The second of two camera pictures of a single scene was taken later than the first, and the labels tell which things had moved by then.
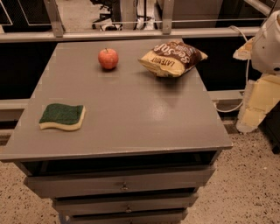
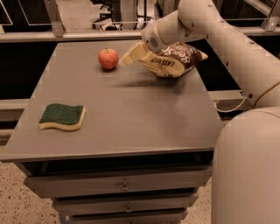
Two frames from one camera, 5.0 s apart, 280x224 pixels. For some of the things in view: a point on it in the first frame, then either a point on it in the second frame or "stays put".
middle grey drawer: [124, 204] stays put
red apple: [108, 58] stays put
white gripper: [268, 49] to [150, 37]
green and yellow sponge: [69, 117] stays put
